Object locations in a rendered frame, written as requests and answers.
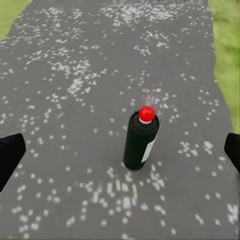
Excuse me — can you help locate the pesticide atomizer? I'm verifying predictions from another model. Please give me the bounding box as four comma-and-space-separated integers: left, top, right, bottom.
123, 99, 160, 171

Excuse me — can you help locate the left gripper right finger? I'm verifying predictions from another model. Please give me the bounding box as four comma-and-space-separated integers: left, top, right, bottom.
224, 132, 240, 173

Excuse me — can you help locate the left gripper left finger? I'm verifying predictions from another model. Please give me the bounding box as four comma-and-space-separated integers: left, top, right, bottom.
0, 133, 26, 193

